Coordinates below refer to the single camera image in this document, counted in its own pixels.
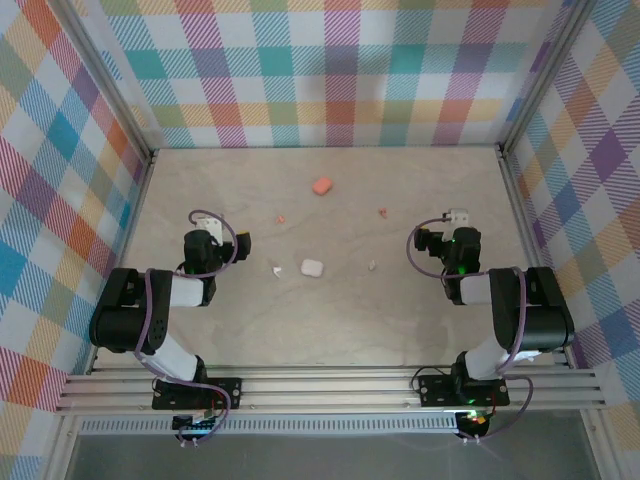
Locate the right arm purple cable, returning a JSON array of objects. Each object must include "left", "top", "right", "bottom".
[{"left": 407, "top": 214, "right": 535, "bottom": 444}]

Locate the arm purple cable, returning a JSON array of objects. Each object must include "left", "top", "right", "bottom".
[
  {"left": 407, "top": 214, "right": 535, "bottom": 444},
  {"left": 134, "top": 209, "right": 239, "bottom": 446}
]

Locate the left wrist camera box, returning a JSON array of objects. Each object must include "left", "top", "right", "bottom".
[{"left": 194, "top": 213, "right": 224, "bottom": 246}]

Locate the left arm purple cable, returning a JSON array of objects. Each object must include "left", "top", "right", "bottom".
[{"left": 134, "top": 209, "right": 239, "bottom": 446}]

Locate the aluminium table side rail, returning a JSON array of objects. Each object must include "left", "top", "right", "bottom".
[
  {"left": 87, "top": 149, "right": 159, "bottom": 376},
  {"left": 497, "top": 144, "right": 574, "bottom": 369}
]

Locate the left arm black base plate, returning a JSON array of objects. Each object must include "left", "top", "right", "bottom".
[{"left": 152, "top": 377, "right": 243, "bottom": 411}]

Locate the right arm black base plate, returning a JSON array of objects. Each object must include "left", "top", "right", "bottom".
[{"left": 418, "top": 373, "right": 510, "bottom": 407}]

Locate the aluminium mounting rail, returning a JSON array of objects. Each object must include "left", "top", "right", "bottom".
[{"left": 54, "top": 366, "right": 609, "bottom": 414}]

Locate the slotted grey cable duct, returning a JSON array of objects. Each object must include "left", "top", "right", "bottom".
[{"left": 79, "top": 418, "right": 461, "bottom": 435}]

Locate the aluminium frame post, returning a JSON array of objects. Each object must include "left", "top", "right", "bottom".
[
  {"left": 499, "top": 0, "right": 596, "bottom": 154},
  {"left": 47, "top": 0, "right": 154, "bottom": 161}
]

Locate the aluminium frame leg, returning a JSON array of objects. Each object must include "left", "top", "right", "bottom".
[
  {"left": 579, "top": 410, "right": 615, "bottom": 480},
  {"left": 42, "top": 414, "right": 84, "bottom": 480}
]

